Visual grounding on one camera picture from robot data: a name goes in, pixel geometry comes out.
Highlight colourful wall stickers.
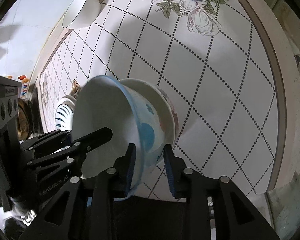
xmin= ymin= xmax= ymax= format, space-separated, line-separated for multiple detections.
xmin=4 ymin=75 xmax=30 ymax=99

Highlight white bowl red flowers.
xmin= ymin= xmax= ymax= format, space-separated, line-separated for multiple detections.
xmin=118 ymin=77 xmax=179 ymax=151

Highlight white bowl dark rim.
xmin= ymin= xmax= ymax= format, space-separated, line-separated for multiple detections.
xmin=62 ymin=0 xmax=101 ymax=29

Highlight diamond pattern table cloth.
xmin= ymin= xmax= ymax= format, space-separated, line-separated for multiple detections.
xmin=39 ymin=0 xmax=279 ymax=197

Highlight white bowl blue pattern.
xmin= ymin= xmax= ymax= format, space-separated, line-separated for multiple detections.
xmin=72 ymin=75 xmax=165 ymax=196

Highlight oval floral placemat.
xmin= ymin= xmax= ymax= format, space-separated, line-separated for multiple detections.
xmin=70 ymin=79 xmax=81 ymax=99

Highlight white plate blue leaves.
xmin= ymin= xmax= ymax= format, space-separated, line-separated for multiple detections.
xmin=55 ymin=95 xmax=77 ymax=131

